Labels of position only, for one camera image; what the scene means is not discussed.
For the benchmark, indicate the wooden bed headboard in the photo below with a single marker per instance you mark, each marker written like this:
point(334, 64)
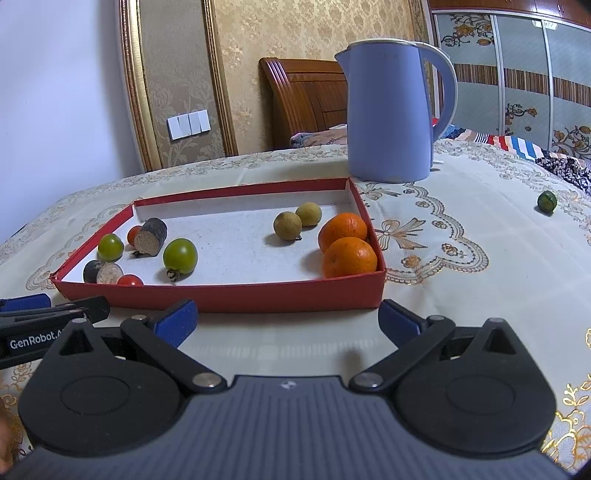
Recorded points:
point(304, 101)

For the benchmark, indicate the floral glass door wardrobe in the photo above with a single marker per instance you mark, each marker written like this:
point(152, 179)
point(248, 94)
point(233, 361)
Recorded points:
point(521, 46)

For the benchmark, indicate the dark floral cloth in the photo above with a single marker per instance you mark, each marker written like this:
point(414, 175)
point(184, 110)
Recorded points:
point(572, 170)

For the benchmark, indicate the small green citrus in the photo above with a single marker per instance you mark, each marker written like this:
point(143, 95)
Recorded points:
point(547, 201)

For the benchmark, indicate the brown blanket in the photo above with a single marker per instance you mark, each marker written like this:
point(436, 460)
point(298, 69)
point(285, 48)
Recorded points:
point(323, 137)

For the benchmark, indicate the cream gold patterned tablecloth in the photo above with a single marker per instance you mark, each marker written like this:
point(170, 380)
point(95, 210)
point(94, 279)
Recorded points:
point(461, 277)

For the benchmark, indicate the dark sugarcane piece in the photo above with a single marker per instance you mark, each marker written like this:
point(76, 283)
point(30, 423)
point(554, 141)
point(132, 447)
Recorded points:
point(92, 271)
point(154, 230)

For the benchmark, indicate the striped red blue bedding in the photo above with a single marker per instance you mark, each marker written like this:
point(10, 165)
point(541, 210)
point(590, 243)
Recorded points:
point(508, 144)

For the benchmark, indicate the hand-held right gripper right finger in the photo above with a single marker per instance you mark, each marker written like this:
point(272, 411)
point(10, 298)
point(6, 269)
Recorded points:
point(399, 323)

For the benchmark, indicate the orange mandarin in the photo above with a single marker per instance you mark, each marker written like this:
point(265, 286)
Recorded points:
point(349, 258)
point(344, 228)

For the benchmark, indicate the red cardboard box tray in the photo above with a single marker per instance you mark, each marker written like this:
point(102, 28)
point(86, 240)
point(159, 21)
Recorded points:
point(231, 249)

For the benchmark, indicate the white wall light switch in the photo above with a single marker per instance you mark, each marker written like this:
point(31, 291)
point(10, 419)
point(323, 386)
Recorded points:
point(188, 124)

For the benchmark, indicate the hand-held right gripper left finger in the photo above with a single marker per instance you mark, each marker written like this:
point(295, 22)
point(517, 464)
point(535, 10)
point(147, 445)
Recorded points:
point(178, 323)

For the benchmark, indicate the blue electric kettle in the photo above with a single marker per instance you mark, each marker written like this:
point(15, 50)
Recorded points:
point(388, 115)

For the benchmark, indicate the green tomato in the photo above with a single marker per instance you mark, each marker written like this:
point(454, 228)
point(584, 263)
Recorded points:
point(110, 247)
point(180, 256)

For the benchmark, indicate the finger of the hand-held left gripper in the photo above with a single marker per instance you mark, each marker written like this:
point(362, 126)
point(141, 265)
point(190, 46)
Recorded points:
point(27, 302)
point(92, 308)

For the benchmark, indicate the gold wall panel frame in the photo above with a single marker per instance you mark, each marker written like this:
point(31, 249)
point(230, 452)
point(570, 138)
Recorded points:
point(134, 92)

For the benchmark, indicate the yellow longan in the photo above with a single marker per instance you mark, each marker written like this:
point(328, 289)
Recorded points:
point(287, 225)
point(309, 213)

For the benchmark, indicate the red cherry tomato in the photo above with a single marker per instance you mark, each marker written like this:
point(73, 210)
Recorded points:
point(133, 235)
point(129, 280)

